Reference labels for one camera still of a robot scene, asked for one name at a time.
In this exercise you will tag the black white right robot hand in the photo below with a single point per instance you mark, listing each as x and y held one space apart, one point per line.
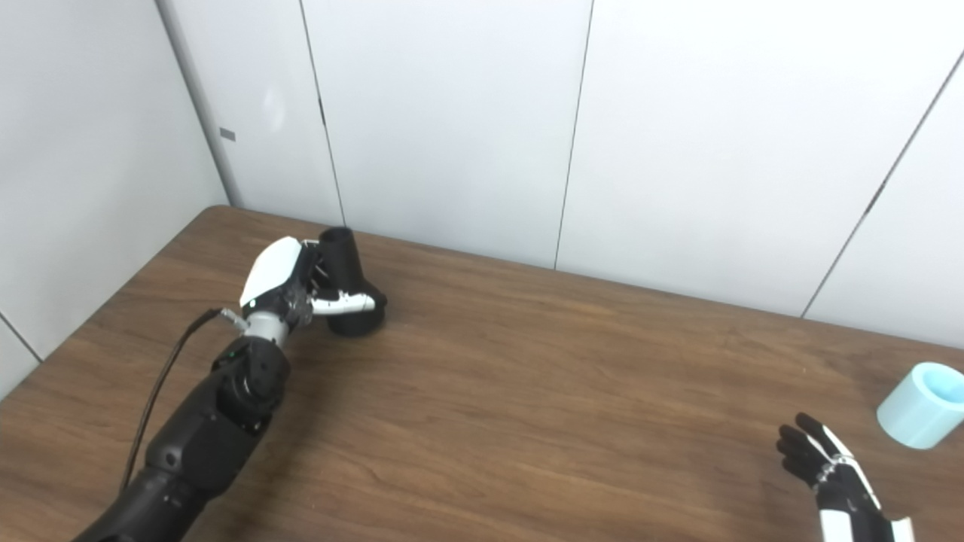
843 497

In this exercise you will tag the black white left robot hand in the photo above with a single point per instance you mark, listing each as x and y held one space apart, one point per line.
271 275

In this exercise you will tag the black funnel-shaped nozzle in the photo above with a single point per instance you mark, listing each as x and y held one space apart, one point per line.
343 260

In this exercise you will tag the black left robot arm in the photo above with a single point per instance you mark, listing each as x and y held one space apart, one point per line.
203 444

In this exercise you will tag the grey wall corner post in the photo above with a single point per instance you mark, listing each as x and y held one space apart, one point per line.
203 113

